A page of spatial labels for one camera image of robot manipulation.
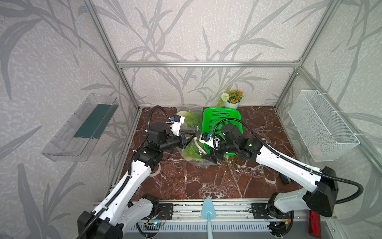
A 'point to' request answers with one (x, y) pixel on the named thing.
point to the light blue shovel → (208, 212)
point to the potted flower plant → (232, 99)
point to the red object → (314, 224)
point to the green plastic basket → (211, 116)
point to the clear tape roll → (152, 175)
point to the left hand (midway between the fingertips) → (195, 136)
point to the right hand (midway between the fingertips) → (204, 146)
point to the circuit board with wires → (156, 223)
